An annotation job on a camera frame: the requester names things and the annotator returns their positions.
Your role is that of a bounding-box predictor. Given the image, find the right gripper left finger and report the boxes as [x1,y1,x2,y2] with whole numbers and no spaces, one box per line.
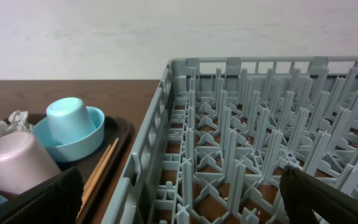
[0,167,84,223]

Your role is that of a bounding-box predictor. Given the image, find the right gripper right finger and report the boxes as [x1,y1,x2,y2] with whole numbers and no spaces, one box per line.
[280,166,358,224]

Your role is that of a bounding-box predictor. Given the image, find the grey plastic dishwasher rack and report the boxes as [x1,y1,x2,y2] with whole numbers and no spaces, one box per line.
[102,56,358,223]

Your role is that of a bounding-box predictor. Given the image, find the right wooden chopstick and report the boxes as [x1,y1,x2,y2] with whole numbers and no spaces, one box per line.
[76,138,119,219]

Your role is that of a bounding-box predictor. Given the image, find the white plastic cup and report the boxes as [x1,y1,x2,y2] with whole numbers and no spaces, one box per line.
[0,132,61,195]

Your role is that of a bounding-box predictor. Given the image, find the light blue bowl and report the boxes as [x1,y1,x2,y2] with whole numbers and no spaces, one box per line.
[32,106,106,162]

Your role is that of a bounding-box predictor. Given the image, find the light blue cup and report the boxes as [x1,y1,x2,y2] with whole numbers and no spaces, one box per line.
[46,97,96,144]

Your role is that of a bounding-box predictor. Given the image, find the dark brown serving tray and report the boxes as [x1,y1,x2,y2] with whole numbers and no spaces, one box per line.
[57,116,134,223]

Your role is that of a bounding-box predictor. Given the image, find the crumpled white paper napkin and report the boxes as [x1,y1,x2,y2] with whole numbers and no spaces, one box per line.
[0,110,34,138]

